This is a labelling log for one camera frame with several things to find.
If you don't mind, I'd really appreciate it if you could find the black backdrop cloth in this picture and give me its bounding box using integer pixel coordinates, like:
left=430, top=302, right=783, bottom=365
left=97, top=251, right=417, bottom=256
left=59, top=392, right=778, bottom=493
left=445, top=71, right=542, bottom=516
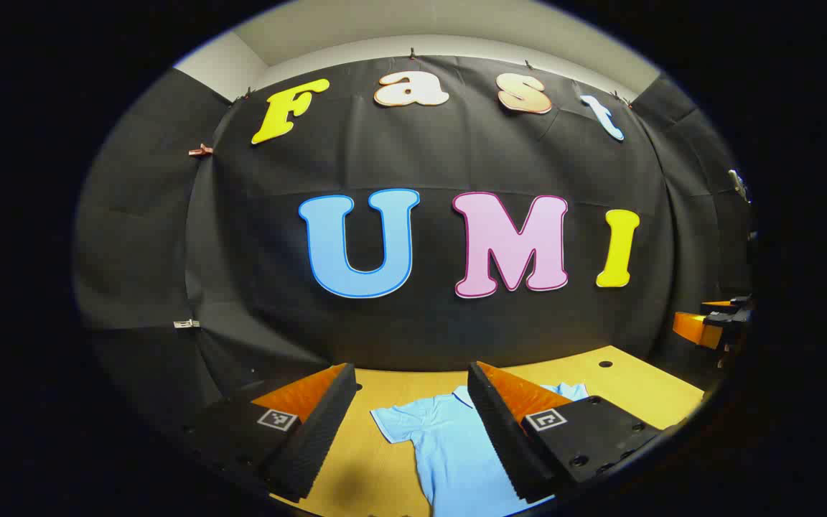
left=73, top=54, right=755, bottom=432

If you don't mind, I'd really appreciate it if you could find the light blue T-shirt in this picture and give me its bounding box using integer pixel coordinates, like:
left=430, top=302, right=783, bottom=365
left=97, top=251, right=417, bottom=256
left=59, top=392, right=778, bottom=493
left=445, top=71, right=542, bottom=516
left=370, top=383, right=590, bottom=517

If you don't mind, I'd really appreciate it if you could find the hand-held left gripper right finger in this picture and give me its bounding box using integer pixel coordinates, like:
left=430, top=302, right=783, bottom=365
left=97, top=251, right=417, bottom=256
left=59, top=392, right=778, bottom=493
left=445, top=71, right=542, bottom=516
left=467, top=361, right=663, bottom=503

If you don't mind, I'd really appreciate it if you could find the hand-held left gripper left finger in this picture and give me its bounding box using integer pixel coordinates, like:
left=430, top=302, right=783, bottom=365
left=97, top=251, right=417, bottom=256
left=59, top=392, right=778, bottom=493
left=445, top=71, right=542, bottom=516
left=184, top=363, right=358, bottom=503

